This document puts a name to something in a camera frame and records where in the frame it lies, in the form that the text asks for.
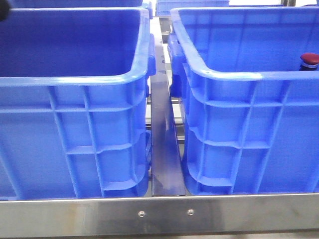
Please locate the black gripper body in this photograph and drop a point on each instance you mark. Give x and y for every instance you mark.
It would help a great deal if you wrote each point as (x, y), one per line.
(4, 9)

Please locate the red push button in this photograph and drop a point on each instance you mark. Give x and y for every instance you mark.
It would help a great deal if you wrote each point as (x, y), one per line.
(309, 62)

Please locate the rear left blue bin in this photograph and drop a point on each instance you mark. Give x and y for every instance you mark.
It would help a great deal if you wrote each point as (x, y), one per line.
(147, 4)

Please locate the left blue plastic bin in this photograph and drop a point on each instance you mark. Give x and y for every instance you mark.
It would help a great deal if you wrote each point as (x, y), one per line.
(73, 92)

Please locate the blue plastic bin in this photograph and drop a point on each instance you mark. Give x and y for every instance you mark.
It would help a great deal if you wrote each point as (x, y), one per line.
(73, 92)
(250, 114)

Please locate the rear right blue bin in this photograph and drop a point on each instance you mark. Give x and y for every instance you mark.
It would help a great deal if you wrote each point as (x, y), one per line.
(163, 7)

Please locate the dark metal divider bar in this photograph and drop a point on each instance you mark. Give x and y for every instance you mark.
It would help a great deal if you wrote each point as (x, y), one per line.
(167, 175)

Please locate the right blue plastic bin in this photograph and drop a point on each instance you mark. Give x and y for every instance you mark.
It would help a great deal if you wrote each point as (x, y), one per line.
(250, 114)

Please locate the steel front rail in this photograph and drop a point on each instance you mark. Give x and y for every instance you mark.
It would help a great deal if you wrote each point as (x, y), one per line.
(159, 215)

